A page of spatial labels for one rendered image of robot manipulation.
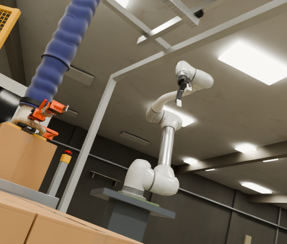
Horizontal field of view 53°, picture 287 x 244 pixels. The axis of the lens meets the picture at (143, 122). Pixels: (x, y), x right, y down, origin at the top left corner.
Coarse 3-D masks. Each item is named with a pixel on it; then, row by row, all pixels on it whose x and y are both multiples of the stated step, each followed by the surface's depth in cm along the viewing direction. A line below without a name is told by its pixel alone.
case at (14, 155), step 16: (0, 128) 188; (16, 128) 194; (0, 144) 187; (16, 144) 193; (32, 144) 199; (48, 144) 206; (0, 160) 186; (16, 160) 192; (32, 160) 198; (48, 160) 205; (0, 176) 185; (16, 176) 191; (32, 176) 197
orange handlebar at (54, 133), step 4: (56, 104) 167; (60, 108) 168; (36, 112) 193; (40, 112) 187; (28, 116) 209; (44, 116) 191; (40, 124) 228; (48, 128) 231; (52, 132) 233; (56, 132) 235; (48, 136) 249; (52, 136) 244
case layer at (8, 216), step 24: (0, 192) 141; (0, 216) 65; (24, 216) 68; (48, 216) 72; (72, 216) 132; (0, 240) 65; (24, 240) 68; (48, 240) 71; (72, 240) 74; (96, 240) 79; (120, 240) 83
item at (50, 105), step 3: (48, 102) 173; (51, 102) 170; (54, 102) 167; (57, 102) 168; (48, 105) 173; (51, 105) 166; (60, 105) 169; (63, 105) 170; (48, 108) 169; (51, 108) 167; (54, 108) 167; (57, 108) 168; (51, 111) 172; (54, 111) 170; (57, 111) 169; (60, 111) 169
